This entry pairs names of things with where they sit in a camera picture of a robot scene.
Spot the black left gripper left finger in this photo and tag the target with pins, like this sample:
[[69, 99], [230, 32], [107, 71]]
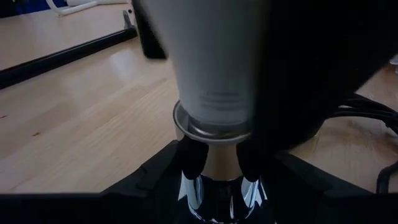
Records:
[[155, 193]]

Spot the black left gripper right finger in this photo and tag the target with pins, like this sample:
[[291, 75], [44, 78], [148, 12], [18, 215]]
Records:
[[304, 199]]

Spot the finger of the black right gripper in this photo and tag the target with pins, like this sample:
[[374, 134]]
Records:
[[311, 62], [149, 43]]

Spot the white LED lightbulb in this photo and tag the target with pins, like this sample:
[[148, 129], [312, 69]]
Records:
[[214, 62]]

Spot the chrome lamp base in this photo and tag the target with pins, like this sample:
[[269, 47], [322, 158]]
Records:
[[222, 161]]

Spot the white round side table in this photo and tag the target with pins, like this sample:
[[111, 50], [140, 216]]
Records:
[[77, 7]]

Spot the dark grey rail clamp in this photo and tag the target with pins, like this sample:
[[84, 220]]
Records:
[[127, 20]]

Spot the black table frame rail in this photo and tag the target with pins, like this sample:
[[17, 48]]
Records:
[[62, 57]]

